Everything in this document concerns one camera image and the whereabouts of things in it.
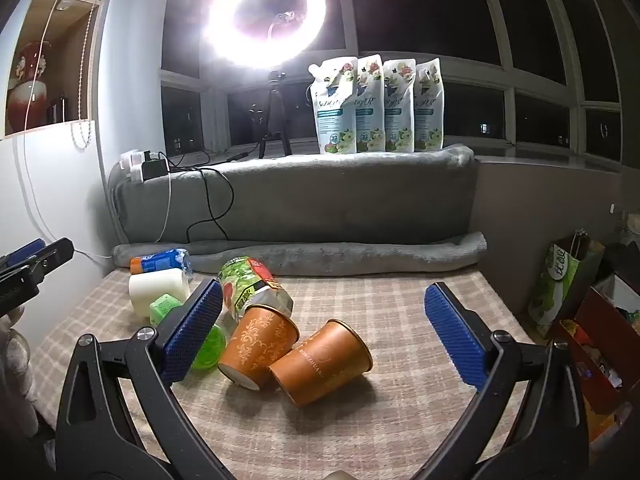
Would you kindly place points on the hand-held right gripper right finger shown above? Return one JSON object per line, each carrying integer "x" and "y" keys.
{"x": 455, "y": 340}

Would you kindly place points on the wooden wall shelf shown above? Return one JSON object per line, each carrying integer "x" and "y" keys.
{"x": 60, "y": 25}

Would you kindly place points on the pale patterned cloth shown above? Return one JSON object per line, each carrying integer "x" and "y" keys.
{"x": 17, "y": 370}

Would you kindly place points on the white power strip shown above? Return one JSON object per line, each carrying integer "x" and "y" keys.
{"x": 131, "y": 165}

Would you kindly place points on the white refill pouch with spout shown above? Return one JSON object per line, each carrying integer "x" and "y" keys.
{"x": 334, "y": 110}

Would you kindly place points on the black charger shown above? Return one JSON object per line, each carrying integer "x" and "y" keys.
{"x": 156, "y": 169}

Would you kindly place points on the checked beige cloth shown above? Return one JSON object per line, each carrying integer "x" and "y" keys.
{"x": 400, "y": 310}

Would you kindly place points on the plain orange paper cup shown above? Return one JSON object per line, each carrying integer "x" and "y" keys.
{"x": 320, "y": 362}

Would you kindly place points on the rolled grey blanket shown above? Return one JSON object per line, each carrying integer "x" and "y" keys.
{"x": 325, "y": 255}

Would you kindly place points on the clear green plastic cup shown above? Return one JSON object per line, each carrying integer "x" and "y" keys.
{"x": 210, "y": 350}

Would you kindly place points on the green shopping bag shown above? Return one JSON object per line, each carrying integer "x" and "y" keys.
{"x": 555, "y": 290}

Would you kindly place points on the black tripod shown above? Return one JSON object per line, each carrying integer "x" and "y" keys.
{"x": 274, "y": 110}

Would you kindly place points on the green snack packet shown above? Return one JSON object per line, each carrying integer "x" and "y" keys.
{"x": 247, "y": 282}

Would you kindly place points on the grey blanket over ledge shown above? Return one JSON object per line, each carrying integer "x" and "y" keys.
{"x": 325, "y": 195}

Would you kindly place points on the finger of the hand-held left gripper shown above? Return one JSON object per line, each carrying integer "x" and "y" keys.
{"x": 50, "y": 256}
{"x": 22, "y": 253}

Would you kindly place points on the white bottle with green cap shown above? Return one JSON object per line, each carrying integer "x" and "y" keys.
{"x": 155, "y": 287}

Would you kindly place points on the red and white figurine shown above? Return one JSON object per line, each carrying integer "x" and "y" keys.
{"x": 27, "y": 95}

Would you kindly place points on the red cardboard box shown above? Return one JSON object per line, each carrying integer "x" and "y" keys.
{"x": 600, "y": 340}

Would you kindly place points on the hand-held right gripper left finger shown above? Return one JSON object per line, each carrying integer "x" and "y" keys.
{"x": 192, "y": 332}

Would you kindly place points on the floral orange paper cup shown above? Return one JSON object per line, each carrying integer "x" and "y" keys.
{"x": 260, "y": 342}

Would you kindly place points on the blue bottle with orange cap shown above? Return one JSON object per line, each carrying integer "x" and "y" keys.
{"x": 160, "y": 261}

